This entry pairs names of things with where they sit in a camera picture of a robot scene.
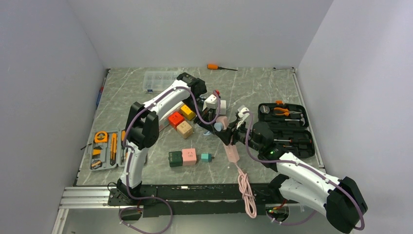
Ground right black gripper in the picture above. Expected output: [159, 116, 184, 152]
[216, 118, 263, 153]

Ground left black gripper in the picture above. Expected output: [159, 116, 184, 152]
[183, 97, 217, 136]

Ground white cube socket adapter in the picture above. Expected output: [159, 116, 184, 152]
[219, 100, 227, 116]

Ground yellow cube socket adapter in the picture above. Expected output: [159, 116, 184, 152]
[180, 105, 196, 121]

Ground beige cube socket adapter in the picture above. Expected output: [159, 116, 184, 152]
[176, 121, 193, 139]

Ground teal small plug adapter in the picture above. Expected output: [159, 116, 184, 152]
[201, 153, 214, 162]

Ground red cube socket adapter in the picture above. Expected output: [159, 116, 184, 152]
[168, 112, 185, 129]

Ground pink cube socket adapter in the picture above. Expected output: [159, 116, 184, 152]
[182, 148, 197, 166]

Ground dark green cube adapter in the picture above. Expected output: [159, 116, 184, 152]
[168, 151, 183, 167]

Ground pink cable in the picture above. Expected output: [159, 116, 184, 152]
[234, 162, 258, 219]

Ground pink power strip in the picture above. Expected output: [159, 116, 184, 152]
[224, 144, 240, 163]

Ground white power strip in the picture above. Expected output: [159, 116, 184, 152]
[159, 101, 184, 131]

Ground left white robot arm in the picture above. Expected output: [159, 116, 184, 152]
[116, 73, 219, 205]

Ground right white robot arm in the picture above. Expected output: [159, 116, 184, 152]
[213, 120, 368, 234]

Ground clear plastic organizer box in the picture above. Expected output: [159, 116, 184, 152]
[142, 71, 180, 93]

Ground black tool case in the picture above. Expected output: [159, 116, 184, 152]
[258, 101, 315, 158]

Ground orange pliers in case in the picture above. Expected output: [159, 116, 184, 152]
[273, 107, 303, 118]

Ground grey tool tray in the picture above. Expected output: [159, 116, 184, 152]
[88, 130, 131, 171]

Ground blue red pen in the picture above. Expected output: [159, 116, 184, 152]
[95, 78, 106, 108]

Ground orange tape measure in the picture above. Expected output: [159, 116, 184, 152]
[94, 131, 109, 143]

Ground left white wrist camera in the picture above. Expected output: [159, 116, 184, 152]
[203, 90, 221, 110]

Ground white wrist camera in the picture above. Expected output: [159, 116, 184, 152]
[236, 105, 250, 129]
[203, 90, 221, 110]

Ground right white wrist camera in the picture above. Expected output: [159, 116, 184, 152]
[236, 105, 250, 129]

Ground orange handled screwdriver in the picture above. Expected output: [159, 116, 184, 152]
[207, 64, 238, 71]

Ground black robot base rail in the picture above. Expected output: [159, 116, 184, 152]
[107, 182, 300, 218]

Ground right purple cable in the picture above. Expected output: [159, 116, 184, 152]
[244, 111, 366, 232]

